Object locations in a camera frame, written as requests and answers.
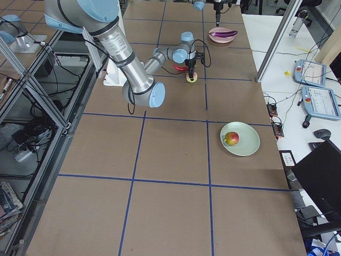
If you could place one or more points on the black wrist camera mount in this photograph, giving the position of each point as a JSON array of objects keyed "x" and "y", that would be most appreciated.
[{"x": 201, "y": 57}]

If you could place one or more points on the black laptop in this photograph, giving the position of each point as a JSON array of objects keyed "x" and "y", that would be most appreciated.
[{"x": 319, "y": 175}]

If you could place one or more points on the red chili pepper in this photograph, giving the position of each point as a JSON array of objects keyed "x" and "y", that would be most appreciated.
[{"x": 180, "y": 69}]

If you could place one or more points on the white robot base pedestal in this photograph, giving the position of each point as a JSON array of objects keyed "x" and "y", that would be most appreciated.
[{"x": 114, "y": 76}]

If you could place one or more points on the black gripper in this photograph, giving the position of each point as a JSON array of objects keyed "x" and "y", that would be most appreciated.
[
  {"x": 190, "y": 64},
  {"x": 217, "y": 11}
]

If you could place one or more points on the white power strip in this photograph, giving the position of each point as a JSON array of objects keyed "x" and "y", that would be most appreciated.
[{"x": 22, "y": 155}]

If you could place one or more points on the aluminium frame rail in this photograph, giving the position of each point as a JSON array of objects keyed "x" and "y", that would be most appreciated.
[{"x": 42, "y": 98}]

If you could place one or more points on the light green plate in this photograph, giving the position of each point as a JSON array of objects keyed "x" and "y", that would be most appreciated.
[{"x": 248, "y": 139}]

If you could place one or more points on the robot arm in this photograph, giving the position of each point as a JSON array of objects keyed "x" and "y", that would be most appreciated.
[
  {"x": 200, "y": 4},
  {"x": 101, "y": 20}
]

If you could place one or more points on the plastic water bottle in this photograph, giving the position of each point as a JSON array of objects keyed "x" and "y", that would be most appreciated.
[{"x": 298, "y": 23}]

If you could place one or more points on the red-yellow pomegranate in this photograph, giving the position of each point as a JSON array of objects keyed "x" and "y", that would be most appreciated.
[{"x": 231, "y": 138}]

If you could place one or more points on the pink plate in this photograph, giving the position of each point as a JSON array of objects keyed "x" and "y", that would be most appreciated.
[{"x": 218, "y": 39}]

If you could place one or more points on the teach pendant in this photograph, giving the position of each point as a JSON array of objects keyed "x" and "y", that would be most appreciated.
[
  {"x": 310, "y": 73},
  {"x": 320, "y": 102}
]

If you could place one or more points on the purple eggplant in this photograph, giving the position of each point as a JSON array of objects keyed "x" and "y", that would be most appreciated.
[{"x": 223, "y": 34}]

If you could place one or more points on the pink-green peach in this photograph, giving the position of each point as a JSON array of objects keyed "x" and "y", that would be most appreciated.
[{"x": 191, "y": 78}]

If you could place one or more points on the upper teach pendant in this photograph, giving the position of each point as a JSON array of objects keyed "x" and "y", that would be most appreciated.
[{"x": 310, "y": 73}]

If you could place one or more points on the orange power strip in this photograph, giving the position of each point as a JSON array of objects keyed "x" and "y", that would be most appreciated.
[{"x": 276, "y": 121}]

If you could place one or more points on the lower teach pendant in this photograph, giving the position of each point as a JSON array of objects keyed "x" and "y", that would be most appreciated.
[{"x": 320, "y": 102}]

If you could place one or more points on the aluminium frame post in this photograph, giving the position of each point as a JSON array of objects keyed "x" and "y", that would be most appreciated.
[{"x": 286, "y": 19}]

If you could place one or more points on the stack of magazines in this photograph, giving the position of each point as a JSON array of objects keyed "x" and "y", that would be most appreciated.
[{"x": 11, "y": 208}]

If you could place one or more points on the black computer mouse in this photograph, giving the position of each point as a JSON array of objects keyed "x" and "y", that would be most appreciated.
[{"x": 323, "y": 134}]

